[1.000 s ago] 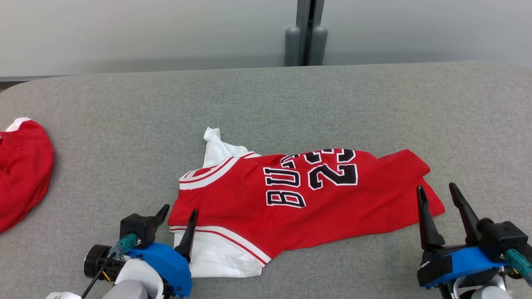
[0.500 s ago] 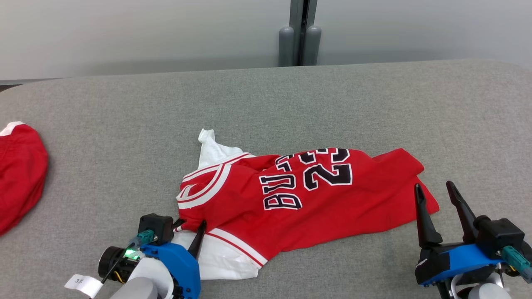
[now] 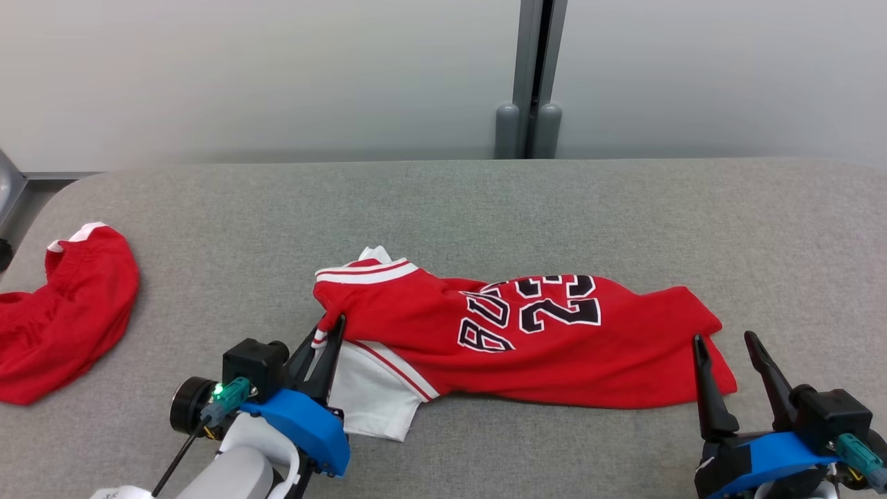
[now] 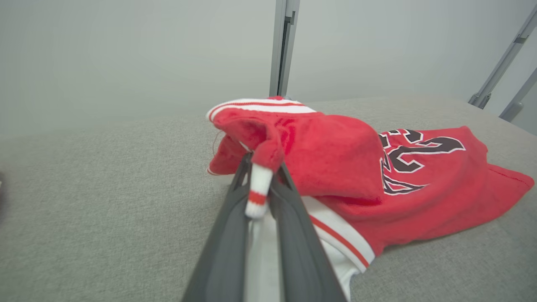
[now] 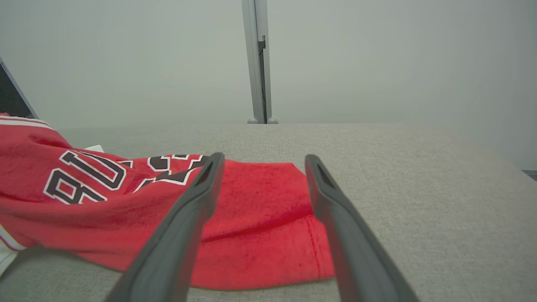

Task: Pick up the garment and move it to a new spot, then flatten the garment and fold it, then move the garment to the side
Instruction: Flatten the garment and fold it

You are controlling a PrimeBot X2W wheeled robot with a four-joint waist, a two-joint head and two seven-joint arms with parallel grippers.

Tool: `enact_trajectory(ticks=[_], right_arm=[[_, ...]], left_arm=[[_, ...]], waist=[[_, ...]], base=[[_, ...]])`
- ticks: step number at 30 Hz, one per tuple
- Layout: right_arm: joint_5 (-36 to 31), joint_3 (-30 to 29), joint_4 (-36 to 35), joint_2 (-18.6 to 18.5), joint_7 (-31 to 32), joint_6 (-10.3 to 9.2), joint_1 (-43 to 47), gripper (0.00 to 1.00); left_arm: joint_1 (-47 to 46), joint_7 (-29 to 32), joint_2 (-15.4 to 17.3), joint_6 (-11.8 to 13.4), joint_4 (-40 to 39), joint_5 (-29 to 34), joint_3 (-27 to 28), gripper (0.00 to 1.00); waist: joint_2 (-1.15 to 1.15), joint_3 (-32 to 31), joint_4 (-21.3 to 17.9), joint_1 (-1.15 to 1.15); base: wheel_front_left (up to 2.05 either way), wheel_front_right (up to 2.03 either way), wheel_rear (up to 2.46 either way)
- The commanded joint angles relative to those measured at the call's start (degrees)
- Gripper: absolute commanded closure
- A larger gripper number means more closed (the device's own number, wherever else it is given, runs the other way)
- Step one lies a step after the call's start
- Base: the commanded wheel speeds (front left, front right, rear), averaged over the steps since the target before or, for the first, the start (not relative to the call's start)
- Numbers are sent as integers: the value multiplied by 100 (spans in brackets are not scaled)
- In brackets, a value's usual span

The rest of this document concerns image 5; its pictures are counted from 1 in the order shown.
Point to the red basketball jersey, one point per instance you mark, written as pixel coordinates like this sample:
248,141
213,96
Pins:
260,209

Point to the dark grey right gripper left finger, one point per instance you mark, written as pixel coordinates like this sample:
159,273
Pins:
168,251

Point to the dark framed panel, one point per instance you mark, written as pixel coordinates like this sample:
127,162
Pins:
10,98

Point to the grey metal partition post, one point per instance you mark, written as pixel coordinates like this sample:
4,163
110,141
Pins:
256,63

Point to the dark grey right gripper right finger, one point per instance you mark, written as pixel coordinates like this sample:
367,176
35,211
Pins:
356,260

